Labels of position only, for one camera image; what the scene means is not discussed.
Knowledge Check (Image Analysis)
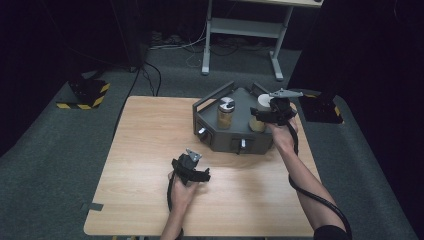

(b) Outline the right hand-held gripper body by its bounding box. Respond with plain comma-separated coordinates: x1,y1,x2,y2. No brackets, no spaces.
268,87,305,127

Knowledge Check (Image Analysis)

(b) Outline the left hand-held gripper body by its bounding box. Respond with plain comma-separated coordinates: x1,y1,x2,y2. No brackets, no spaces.
173,148,205,186

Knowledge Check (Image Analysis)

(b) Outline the white-lid spice jar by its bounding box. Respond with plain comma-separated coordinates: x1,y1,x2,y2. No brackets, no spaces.
248,93,276,134

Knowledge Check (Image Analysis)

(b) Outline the silver-lid spice jar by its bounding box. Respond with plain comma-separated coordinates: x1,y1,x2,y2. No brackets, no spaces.
216,96,236,131

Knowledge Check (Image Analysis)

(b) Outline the dark grey corner rack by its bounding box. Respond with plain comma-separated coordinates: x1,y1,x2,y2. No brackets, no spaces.
192,80,298,156

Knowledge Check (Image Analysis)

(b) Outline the person's right hand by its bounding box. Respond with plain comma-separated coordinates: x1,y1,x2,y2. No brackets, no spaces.
265,117,300,154

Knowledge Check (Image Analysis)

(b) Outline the person's left hand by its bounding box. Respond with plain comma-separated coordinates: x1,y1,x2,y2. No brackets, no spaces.
167,170,200,212

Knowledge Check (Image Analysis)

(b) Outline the black yellow striped base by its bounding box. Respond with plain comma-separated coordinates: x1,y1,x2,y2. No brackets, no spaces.
55,77,111,111
295,92,345,125

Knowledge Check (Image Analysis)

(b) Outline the grey metal desk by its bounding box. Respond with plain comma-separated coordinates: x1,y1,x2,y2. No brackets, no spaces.
201,0,326,82

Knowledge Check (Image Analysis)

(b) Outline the grey tape strip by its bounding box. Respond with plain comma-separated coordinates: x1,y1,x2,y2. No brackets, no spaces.
80,202,105,212

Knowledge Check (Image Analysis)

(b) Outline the black stand pole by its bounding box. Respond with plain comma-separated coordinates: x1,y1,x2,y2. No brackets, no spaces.
109,0,149,73

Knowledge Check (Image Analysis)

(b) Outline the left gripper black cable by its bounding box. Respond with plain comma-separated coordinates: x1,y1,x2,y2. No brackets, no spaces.
166,173,185,240

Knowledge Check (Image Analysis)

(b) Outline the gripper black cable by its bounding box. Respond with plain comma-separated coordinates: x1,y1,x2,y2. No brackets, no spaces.
285,120,354,240
166,173,185,240

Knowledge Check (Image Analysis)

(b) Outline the black floor cable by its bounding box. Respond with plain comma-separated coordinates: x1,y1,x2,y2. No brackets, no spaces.
112,61,163,136

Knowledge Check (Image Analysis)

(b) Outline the white floor cable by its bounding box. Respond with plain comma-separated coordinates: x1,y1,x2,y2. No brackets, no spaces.
149,19,208,68

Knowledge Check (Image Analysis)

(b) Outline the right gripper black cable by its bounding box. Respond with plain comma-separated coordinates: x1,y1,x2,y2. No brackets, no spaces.
285,120,354,240

